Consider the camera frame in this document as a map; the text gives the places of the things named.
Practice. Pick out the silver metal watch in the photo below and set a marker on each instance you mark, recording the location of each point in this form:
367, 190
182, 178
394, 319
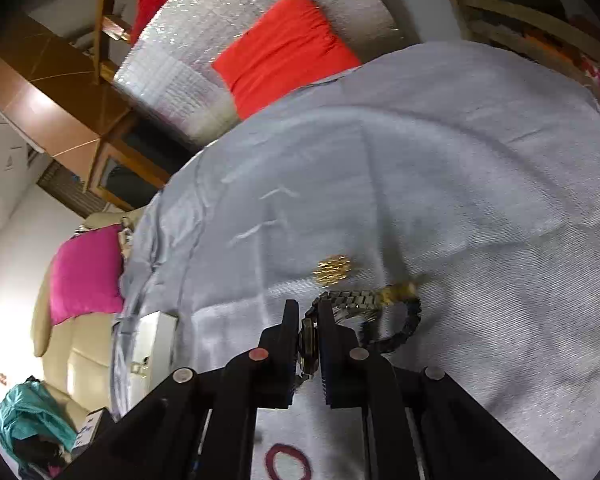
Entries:
366, 306

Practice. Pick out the red cushion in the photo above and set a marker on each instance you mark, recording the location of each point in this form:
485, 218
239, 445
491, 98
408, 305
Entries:
293, 44

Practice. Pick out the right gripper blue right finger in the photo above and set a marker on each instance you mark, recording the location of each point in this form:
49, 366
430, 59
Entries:
356, 378

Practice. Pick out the wooden cabinet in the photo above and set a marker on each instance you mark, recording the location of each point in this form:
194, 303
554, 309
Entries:
48, 90

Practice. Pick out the teal shirt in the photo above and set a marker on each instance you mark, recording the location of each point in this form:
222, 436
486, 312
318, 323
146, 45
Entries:
29, 410

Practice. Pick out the silver foil insulation board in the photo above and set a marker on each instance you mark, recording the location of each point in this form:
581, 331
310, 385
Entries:
180, 71

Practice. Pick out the gold snowflake brooch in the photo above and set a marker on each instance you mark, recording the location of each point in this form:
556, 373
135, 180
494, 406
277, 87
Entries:
332, 270

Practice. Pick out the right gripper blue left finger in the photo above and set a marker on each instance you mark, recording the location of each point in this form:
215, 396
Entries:
262, 377

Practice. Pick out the beige leather sofa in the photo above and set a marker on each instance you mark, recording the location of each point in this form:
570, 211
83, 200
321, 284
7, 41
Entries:
76, 354

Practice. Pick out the grey table cloth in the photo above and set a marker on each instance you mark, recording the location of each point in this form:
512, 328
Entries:
464, 168

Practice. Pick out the white jewelry tray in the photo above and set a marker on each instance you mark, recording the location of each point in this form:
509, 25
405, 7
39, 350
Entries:
151, 357

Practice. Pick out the wooden shelf table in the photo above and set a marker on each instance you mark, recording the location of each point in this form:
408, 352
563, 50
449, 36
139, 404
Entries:
540, 30

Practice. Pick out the magenta pillow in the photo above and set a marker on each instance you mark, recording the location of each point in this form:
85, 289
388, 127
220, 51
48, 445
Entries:
84, 275

